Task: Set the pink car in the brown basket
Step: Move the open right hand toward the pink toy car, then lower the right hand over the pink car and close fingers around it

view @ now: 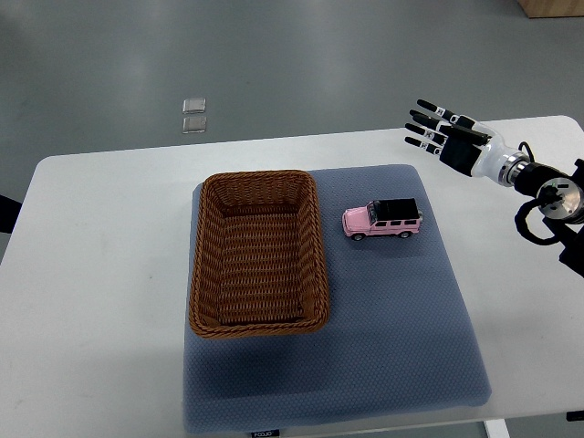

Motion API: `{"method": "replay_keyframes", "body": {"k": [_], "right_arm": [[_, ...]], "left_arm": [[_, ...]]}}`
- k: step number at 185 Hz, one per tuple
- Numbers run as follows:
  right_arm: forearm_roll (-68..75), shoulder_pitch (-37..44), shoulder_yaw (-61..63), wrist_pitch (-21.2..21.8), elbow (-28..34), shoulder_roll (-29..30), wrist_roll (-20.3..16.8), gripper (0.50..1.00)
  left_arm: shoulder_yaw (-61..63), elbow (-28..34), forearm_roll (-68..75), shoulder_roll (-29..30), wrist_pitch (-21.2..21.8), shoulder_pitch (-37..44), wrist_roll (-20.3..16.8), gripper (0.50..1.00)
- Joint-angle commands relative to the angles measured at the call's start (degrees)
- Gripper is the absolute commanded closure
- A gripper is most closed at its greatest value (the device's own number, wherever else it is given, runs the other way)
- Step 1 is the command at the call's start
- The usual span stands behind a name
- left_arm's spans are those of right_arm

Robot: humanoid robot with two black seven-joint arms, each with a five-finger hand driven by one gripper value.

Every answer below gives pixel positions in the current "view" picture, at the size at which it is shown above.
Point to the wooden box corner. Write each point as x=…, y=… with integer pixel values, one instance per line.
x=552, y=8

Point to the brown woven basket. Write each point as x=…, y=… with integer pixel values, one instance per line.
x=259, y=266

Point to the black object edge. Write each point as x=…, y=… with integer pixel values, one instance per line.
x=575, y=416
x=9, y=212

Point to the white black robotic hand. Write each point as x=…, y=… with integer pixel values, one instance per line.
x=470, y=151

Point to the white table leg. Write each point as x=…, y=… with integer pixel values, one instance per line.
x=496, y=429

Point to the upper clear floor tile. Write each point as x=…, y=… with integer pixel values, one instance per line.
x=194, y=105

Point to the black object right edge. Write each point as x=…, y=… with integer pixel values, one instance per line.
x=575, y=416

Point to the blue grey textured mat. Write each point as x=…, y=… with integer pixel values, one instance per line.
x=398, y=339

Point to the pink toy car black roof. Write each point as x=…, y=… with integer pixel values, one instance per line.
x=395, y=217

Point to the black object left edge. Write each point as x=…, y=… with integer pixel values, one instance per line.
x=9, y=212

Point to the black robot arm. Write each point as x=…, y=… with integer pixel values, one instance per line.
x=556, y=203

